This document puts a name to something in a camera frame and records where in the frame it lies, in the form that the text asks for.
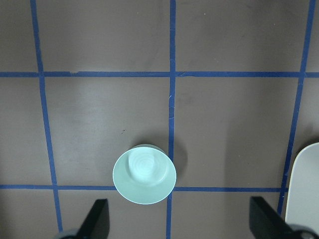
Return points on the cream white toaster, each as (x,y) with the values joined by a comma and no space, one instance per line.
(302,210)

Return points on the mint green bowl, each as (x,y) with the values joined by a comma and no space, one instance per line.
(144,174)

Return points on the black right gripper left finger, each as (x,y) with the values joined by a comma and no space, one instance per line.
(97,223)

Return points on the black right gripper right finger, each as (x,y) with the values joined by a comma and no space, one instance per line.
(265,223)

